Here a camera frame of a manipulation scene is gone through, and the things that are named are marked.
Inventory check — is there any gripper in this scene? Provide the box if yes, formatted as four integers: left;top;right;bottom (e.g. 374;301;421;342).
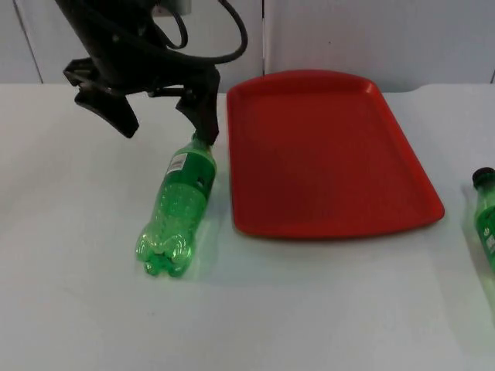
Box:
63;38;222;147

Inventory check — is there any green plastic bottle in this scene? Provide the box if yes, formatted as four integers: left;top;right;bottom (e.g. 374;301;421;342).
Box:
134;131;217;279
470;166;495;272

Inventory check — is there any red tray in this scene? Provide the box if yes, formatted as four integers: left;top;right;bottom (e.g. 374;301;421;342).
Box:
226;69;446;240

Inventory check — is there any thin black cable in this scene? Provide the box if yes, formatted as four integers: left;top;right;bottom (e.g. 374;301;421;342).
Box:
153;6;191;51

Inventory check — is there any thick black cable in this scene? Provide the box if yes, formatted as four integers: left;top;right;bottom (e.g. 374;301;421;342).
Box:
162;0;251;67

